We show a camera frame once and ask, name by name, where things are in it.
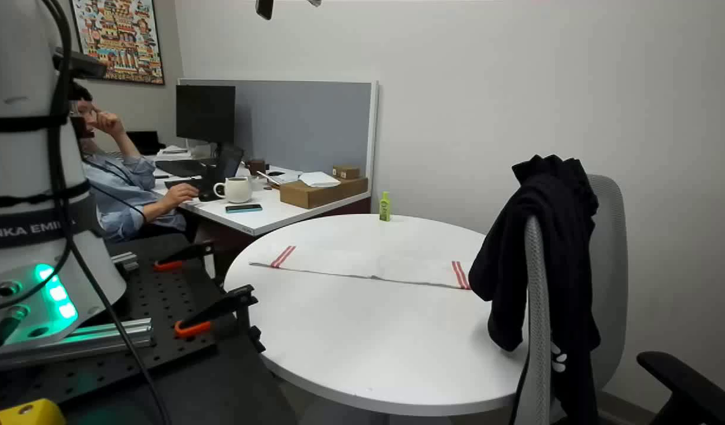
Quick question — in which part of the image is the grey desk partition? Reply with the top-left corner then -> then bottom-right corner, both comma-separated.
177,77 -> 381,181

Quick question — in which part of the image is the colourful framed wall picture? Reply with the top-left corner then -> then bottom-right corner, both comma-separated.
68,0 -> 167,88

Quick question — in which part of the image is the small brown cardboard box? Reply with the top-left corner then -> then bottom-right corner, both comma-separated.
329,162 -> 364,181

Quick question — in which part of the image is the white ceramic mug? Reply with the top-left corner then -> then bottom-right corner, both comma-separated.
211,175 -> 255,206

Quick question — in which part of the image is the white office desk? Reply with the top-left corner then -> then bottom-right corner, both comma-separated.
151,161 -> 373,241

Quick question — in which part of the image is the black clamp orange handle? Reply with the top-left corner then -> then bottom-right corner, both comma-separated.
151,241 -> 220,274
173,284 -> 267,353

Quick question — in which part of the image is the white paper sheet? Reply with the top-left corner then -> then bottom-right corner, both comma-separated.
298,169 -> 344,192

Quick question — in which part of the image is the yellow plastic block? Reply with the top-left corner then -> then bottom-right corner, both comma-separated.
0,397 -> 68,425

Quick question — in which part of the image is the aluminium rail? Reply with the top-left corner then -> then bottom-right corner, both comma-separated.
0,316 -> 155,374

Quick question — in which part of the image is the black jacket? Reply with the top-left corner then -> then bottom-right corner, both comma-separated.
467,153 -> 605,425

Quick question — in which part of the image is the grey office chair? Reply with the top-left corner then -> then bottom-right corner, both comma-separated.
510,173 -> 631,425

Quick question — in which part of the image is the black computer monitor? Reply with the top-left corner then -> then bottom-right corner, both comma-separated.
174,83 -> 238,149

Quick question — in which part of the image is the black perforated mounting board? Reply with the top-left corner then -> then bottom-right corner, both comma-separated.
0,232 -> 265,410

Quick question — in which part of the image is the seated person blue shirt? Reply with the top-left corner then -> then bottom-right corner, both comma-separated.
66,81 -> 203,244

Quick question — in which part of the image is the large brown cardboard box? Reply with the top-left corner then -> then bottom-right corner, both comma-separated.
278,178 -> 370,211

